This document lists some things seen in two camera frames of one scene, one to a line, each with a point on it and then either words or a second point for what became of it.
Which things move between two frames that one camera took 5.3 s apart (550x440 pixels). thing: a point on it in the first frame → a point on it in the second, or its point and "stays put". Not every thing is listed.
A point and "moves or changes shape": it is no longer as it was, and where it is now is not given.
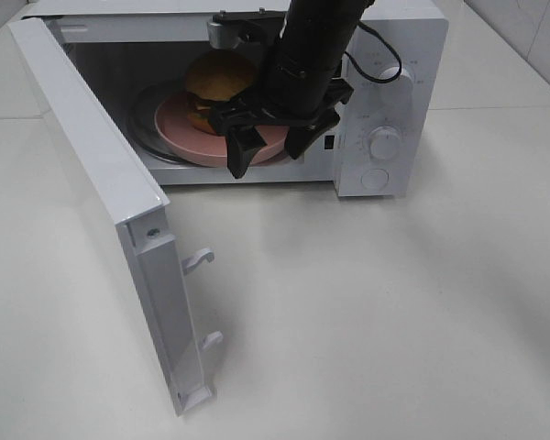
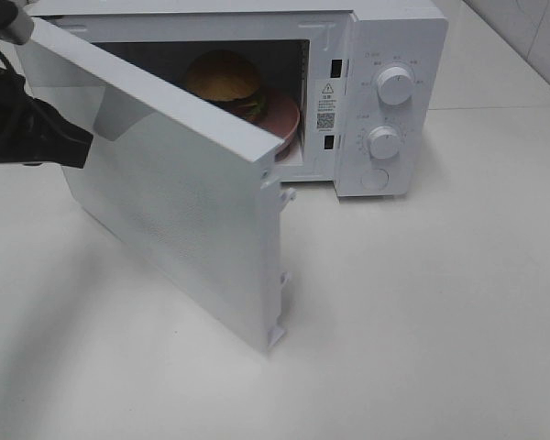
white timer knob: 385,142 stays put
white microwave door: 140,213 → 192,178
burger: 212,78 stays put
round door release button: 374,179 stays put
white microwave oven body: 390,139 stays put
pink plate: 179,137 moves or changes shape
